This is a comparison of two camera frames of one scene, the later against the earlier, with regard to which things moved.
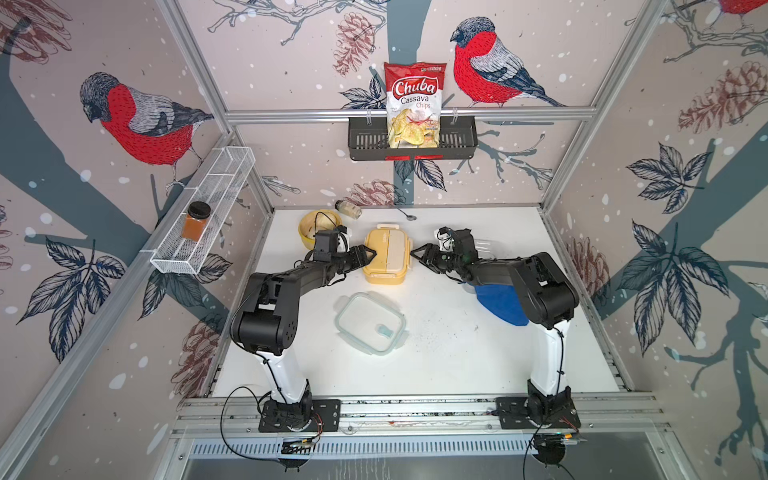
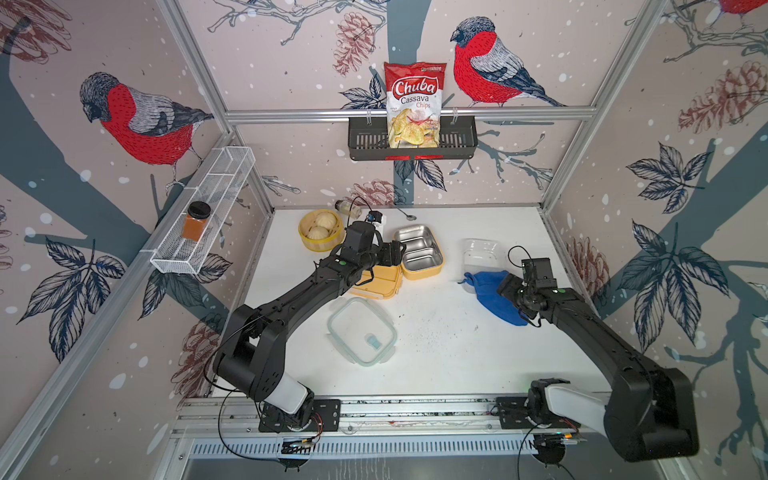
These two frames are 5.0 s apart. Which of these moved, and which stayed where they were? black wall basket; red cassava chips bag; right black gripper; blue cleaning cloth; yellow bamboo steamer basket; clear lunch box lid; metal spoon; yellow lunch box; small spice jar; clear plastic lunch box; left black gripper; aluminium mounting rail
Moved: yellow lunch box; right black gripper; left black gripper; clear lunch box lid
Stayed: yellow bamboo steamer basket; clear plastic lunch box; aluminium mounting rail; black wall basket; blue cleaning cloth; red cassava chips bag; small spice jar; metal spoon
